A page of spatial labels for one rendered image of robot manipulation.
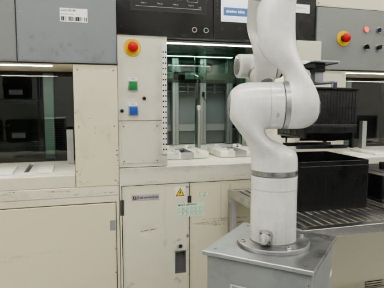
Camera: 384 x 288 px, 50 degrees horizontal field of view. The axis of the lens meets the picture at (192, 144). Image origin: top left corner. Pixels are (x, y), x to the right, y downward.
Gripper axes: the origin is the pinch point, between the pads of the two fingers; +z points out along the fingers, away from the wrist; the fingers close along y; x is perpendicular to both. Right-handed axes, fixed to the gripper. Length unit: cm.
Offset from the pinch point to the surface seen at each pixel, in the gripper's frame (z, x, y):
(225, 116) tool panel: 5, -20, -117
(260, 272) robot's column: -44, -53, 50
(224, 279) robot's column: -51, -57, 43
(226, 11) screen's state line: -25.5, 25.6, -29.3
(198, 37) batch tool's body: -37.4, 14.3, -29.2
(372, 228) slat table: 2, -52, 31
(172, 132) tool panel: -31, -30, -114
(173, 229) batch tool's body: -48, -66, -29
